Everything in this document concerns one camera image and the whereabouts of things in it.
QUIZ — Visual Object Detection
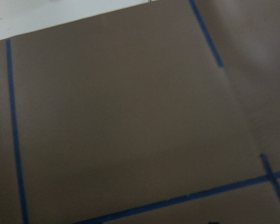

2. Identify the short blue tape strip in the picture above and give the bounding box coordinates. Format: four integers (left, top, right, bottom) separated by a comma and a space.
189, 0, 224, 68

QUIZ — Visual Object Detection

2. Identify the blue tape line right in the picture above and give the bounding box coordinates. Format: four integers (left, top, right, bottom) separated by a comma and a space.
260, 153, 280, 200

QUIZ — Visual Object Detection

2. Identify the blue tape line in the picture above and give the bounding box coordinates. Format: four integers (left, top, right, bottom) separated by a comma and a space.
78, 175, 269, 224
260, 153, 280, 200
6, 39, 29, 224

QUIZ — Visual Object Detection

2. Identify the blue tape line left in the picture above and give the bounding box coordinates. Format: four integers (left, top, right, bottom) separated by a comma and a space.
6, 39, 29, 224

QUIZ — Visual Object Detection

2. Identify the blue tape line bottom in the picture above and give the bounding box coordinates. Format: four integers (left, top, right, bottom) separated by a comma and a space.
78, 175, 269, 224

